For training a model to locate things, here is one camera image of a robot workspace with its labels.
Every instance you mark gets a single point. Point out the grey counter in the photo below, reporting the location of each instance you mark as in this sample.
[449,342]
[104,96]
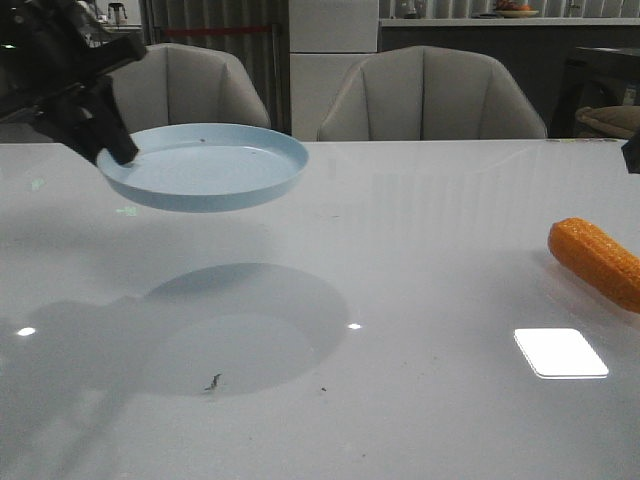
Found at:
[534,50]

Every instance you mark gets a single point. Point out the tan cushion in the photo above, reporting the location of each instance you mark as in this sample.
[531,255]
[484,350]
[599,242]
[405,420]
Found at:
[612,121]

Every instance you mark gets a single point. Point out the fruit bowl on counter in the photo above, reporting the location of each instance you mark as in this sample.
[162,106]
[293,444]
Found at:
[513,10]

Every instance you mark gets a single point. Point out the light blue round plate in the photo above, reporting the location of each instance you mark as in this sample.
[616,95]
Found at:
[207,167]

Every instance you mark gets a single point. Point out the orange toy corn cob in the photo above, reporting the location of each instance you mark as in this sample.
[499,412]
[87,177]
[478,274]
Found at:
[596,258]

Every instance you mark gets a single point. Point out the beige upholstered chair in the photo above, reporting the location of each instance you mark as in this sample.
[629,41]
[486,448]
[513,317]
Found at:
[430,93]
[179,84]

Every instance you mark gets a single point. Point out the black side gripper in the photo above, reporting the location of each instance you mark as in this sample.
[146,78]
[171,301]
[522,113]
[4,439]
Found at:
[631,154]
[56,77]

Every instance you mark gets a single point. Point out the left beige upholstered chair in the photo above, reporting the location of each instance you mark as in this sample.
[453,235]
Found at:
[179,84]

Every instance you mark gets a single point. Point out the dark side table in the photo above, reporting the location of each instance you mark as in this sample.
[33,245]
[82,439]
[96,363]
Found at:
[594,77]

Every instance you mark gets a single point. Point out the right beige upholstered chair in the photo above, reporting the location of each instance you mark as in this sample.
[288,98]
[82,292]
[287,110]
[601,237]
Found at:
[430,93]

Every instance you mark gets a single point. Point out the white cabinet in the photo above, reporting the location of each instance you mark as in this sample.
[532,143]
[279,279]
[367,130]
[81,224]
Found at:
[325,39]

